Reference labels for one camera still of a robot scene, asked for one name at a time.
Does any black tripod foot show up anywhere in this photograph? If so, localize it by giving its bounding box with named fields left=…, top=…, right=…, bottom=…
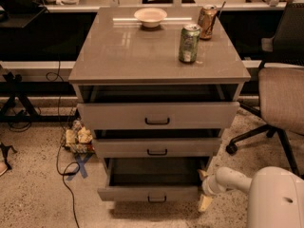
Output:
left=0, top=143, right=17, bottom=170

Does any brown soda can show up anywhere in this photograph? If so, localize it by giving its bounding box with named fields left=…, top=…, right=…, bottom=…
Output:
left=198, top=5, right=218, bottom=40

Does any grey bottom drawer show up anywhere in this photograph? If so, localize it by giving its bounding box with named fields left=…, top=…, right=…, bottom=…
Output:
left=98, top=157, right=209, bottom=203

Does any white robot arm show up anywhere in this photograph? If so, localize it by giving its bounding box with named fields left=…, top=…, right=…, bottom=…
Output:
left=198, top=166, right=304, bottom=228

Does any black stand frame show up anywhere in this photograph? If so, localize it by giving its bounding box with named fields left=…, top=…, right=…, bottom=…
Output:
left=0, top=72, right=79, bottom=123

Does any grey middle drawer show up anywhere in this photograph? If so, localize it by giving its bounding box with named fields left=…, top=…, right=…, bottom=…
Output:
left=93, top=138, right=221, bottom=158

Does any grey top drawer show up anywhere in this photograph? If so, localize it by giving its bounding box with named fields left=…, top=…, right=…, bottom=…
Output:
left=77, top=102, right=239, bottom=130

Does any white bowl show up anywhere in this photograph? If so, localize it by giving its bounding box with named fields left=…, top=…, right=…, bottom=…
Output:
left=134, top=8, right=167, bottom=28

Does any black floor cable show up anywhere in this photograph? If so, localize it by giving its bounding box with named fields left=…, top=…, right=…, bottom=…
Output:
left=46, top=60, right=81, bottom=228

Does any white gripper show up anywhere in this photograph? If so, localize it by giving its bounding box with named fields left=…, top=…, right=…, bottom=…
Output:
left=198, top=169, right=226, bottom=212

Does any blue tape cross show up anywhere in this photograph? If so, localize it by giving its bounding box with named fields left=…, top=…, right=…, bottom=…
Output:
left=66, top=153, right=93, bottom=181

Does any grey drawer cabinet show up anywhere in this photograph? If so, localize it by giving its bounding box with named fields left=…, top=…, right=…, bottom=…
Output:
left=68, top=6, right=252, bottom=176

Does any crumpled snack bags pile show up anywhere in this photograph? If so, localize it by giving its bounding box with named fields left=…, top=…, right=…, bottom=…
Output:
left=65, top=120, right=94, bottom=154

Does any grey drawer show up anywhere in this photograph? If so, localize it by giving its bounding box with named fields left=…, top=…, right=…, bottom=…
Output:
left=98, top=157, right=209, bottom=203
left=93, top=138, right=221, bottom=158
left=77, top=102, right=239, bottom=130

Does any office chair with beige seat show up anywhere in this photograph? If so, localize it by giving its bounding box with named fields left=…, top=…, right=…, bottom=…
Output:
left=226, top=0, right=304, bottom=175

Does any green soda can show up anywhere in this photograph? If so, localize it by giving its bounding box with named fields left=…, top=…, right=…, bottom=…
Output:
left=179, top=24, right=200, bottom=63

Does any black straw stick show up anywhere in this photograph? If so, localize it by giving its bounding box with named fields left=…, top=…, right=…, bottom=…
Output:
left=218, top=1, right=226, bottom=19

